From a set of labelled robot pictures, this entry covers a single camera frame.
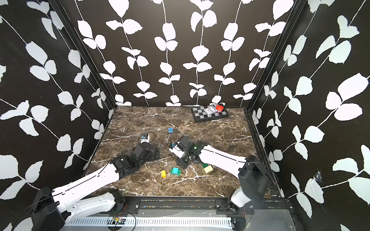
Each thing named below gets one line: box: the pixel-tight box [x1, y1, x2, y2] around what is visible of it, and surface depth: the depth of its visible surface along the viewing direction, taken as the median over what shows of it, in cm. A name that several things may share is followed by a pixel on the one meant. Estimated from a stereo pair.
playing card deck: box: [203, 105, 218, 116], surface depth 117 cm
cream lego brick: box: [203, 165, 214, 174], surface depth 88 cm
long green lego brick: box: [170, 167, 182, 176], surface depth 86 cm
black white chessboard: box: [191, 105, 229, 123], surface depth 116 cm
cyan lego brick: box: [172, 166, 179, 175], surface depth 85 cm
